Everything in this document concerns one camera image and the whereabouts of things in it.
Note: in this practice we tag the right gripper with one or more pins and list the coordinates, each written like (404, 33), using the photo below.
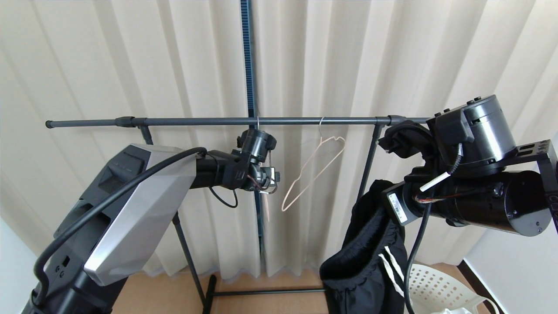
(436, 200)

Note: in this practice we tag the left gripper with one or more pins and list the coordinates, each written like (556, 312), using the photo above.
(261, 176)

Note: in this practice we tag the pink clothes hanger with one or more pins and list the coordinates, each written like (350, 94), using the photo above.
(266, 205)
(314, 161)

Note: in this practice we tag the black shorts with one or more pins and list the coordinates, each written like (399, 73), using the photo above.
(366, 253)

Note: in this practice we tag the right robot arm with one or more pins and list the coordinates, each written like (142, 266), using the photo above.
(501, 205)

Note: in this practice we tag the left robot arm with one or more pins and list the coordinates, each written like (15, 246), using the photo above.
(139, 209)

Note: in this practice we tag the black clothes rack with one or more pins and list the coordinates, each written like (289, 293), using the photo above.
(196, 121)

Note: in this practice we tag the white laundry basket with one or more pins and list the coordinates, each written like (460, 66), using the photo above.
(436, 288)

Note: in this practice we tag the white garment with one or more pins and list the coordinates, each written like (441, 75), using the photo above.
(455, 311)

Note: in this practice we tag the white curtain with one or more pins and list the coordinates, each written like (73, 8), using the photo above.
(392, 56)
(87, 65)

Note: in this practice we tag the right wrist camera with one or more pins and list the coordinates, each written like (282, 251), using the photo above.
(405, 139)

